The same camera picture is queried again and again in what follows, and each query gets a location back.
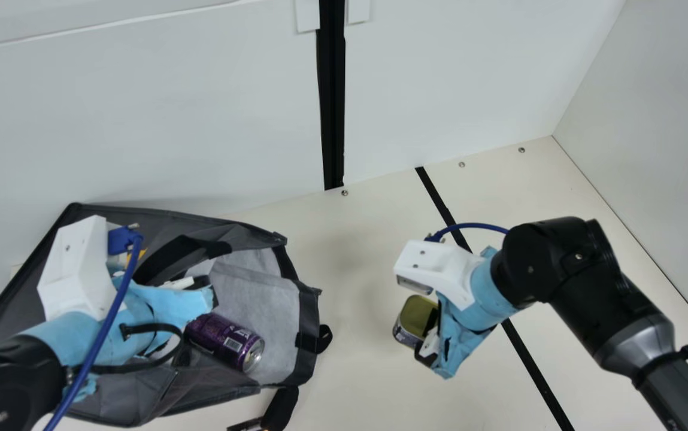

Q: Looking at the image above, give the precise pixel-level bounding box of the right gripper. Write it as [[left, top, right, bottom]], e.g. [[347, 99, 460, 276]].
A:
[[414, 245, 522, 380]]

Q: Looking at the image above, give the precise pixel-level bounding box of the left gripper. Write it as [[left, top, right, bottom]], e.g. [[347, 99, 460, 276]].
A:
[[20, 272, 216, 403]]

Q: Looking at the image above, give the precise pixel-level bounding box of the rectangular tin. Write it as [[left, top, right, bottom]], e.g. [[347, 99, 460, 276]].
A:
[[393, 295, 440, 351]]

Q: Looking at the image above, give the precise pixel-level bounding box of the dark grey bag with straps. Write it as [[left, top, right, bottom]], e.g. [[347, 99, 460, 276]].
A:
[[0, 202, 334, 431]]

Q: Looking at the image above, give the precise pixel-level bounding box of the purple can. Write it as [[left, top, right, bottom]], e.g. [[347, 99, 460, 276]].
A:
[[184, 313, 265, 374]]

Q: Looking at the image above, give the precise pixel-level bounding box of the black strip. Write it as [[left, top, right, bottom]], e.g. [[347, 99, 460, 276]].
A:
[[414, 166, 577, 431]]

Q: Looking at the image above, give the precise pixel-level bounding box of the blue cable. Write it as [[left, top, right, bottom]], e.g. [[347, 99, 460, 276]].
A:
[[43, 224, 144, 431], [425, 223, 510, 243]]

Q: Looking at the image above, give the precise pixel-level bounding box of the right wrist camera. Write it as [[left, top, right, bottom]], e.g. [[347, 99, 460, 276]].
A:
[[393, 239, 485, 311]]

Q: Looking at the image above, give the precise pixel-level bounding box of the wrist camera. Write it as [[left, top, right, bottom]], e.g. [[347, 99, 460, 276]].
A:
[[393, 239, 485, 311], [37, 215, 123, 322]]

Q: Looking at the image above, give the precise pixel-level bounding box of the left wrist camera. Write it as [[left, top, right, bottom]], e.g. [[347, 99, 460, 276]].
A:
[[37, 215, 123, 322]]

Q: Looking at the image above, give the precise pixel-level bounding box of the black post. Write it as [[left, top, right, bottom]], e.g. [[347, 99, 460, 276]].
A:
[[316, 0, 346, 191]]

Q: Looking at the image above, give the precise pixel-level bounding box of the white wall bracket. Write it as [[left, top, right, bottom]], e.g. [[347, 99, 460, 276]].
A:
[[294, 0, 321, 34], [347, 0, 372, 25]]

